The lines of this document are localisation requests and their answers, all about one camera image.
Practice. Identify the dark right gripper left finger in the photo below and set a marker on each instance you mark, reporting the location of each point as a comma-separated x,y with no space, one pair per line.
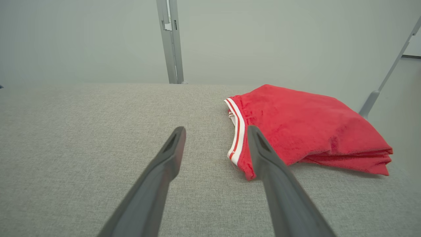
148,197

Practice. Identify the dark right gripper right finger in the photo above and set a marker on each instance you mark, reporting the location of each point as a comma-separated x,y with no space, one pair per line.
286,197

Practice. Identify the red shorts with white stripes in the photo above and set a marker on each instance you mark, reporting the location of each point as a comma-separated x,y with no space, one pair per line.
306,125

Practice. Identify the grey metal stand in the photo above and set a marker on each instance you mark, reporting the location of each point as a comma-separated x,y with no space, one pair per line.
370,102
171,42

